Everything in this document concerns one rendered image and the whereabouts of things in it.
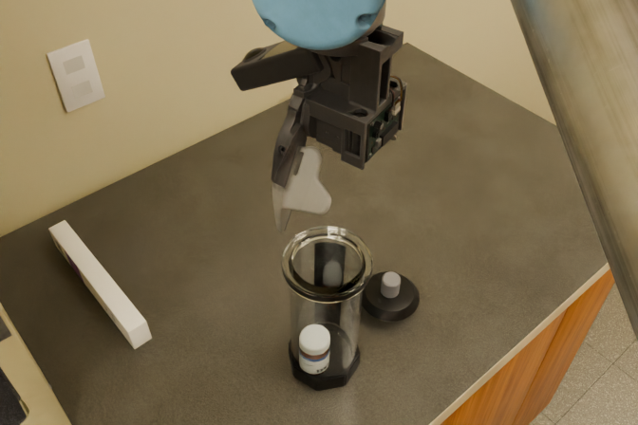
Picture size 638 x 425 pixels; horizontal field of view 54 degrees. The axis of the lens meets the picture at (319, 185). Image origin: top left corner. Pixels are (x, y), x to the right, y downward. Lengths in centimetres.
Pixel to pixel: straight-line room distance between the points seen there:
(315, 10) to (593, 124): 17
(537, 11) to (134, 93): 98
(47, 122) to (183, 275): 35
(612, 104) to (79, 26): 94
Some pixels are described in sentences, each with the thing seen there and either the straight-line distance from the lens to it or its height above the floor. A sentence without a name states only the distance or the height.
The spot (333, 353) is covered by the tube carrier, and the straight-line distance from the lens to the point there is 83.
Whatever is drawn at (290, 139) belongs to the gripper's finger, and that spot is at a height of 139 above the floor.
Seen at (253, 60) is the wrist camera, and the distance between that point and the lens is 59.
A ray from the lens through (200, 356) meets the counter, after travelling 95.
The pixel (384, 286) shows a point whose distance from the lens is 93.
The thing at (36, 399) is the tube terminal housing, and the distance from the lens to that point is 86.
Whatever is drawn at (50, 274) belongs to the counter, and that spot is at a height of 94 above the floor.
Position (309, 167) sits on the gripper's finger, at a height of 136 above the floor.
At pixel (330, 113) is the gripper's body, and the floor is 142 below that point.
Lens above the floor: 174
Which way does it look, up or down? 44 degrees down
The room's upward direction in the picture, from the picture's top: straight up
